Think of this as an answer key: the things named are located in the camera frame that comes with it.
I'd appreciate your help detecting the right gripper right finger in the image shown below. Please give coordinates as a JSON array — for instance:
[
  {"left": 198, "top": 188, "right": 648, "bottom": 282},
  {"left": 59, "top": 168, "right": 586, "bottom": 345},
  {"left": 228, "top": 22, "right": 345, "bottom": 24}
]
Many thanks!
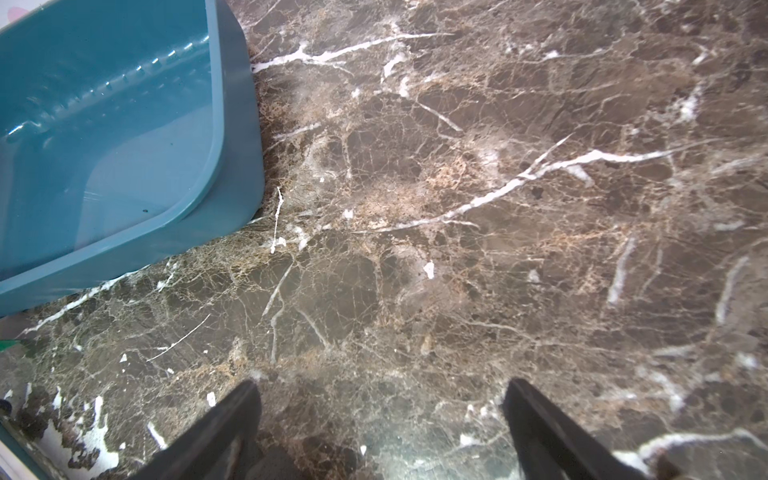
[{"left": 502, "top": 378, "right": 645, "bottom": 480}]

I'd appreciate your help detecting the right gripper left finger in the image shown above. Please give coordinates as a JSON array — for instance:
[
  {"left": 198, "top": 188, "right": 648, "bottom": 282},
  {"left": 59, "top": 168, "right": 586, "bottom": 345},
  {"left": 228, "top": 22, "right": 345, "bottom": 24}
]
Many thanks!
[{"left": 132, "top": 379, "right": 262, "bottom": 479}]

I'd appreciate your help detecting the teal plastic storage box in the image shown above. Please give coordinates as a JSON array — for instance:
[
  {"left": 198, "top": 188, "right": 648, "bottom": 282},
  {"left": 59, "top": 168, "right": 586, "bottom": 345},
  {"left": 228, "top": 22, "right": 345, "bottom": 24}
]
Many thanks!
[{"left": 1, "top": 1, "right": 265, "bottom": 315}]

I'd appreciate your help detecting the green handled garden tool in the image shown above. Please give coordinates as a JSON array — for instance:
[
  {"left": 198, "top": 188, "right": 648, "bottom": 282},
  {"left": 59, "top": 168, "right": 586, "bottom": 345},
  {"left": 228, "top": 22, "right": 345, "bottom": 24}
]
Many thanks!
[{"left": 0, "top": 340, "right": 19, "bottom": 352}]

